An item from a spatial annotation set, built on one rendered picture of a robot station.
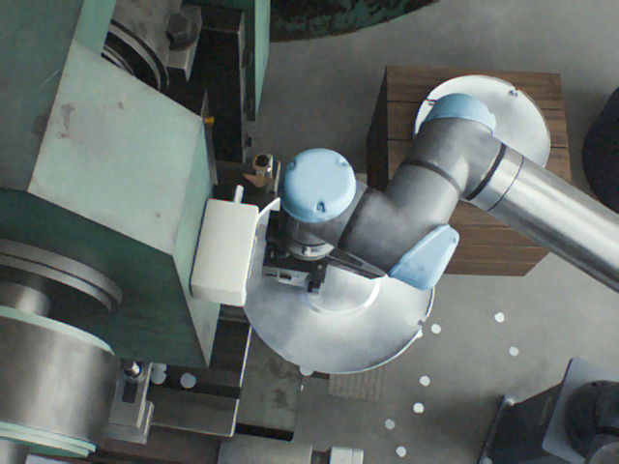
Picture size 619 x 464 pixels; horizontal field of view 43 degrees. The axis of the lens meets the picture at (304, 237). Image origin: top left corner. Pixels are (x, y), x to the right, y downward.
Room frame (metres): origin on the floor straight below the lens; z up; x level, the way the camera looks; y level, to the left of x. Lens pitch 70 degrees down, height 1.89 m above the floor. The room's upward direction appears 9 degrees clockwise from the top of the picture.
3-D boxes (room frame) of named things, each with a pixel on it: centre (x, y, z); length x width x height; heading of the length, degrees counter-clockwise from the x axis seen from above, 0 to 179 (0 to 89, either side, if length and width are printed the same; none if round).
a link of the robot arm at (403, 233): (0.32, -0.11, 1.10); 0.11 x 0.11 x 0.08; 70
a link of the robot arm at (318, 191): (0.34, -0.01, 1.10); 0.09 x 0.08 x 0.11; 70
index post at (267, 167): (0.52, 0.08, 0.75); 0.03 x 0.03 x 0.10; 0
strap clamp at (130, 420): (0.17, 0.21, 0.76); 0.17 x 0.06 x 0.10; 0
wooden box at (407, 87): (0.85, -0.34, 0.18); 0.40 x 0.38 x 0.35; 97
